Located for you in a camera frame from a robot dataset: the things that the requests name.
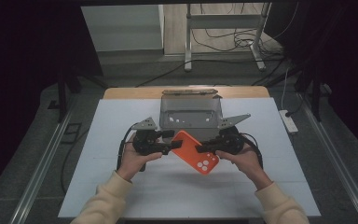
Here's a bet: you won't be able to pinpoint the orange phone case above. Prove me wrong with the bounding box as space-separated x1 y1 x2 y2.
171 130 220 175

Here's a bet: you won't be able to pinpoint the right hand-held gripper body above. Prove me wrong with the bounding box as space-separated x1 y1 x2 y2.
217 113 252 156

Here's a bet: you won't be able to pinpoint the grey metal bracket stand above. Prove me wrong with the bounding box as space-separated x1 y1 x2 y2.
158 88 224 142

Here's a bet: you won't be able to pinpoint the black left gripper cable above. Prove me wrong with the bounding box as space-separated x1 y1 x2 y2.
116 122 141 172

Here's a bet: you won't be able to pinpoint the white metal stand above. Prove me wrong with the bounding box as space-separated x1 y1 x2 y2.
184 3 272 73

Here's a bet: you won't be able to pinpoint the aluminium floor rail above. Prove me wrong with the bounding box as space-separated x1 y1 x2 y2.
296 92 358 224
8 96 76 224

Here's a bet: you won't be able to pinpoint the tangled black floor cables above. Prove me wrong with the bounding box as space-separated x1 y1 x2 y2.
190 3 299 55

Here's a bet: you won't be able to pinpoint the white power strip cable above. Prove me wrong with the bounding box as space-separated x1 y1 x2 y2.
281 66 291 112

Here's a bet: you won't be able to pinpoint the white power strip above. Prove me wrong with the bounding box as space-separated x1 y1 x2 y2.
279 109 299 134

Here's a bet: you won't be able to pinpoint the thin black floor cable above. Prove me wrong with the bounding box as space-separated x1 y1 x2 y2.
60 128 90 194

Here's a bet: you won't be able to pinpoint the black stand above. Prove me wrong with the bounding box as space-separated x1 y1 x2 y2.
48 69 106 123
294 69 332 122

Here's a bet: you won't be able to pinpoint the person's right hand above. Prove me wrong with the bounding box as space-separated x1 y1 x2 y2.
214 143 274 190

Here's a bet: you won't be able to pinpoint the person's left hand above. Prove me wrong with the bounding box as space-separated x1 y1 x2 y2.
117 133 163 182

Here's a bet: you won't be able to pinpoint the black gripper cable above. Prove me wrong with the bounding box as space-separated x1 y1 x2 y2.
116 122 141 172
241 133 264 171

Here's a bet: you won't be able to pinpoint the long black floor cable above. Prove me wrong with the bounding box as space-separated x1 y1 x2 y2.
135 58 281 88

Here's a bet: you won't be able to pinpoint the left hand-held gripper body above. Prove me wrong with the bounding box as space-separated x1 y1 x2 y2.
131 117 163 156

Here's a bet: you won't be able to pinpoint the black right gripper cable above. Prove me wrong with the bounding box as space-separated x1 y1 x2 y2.
241 133 264 171

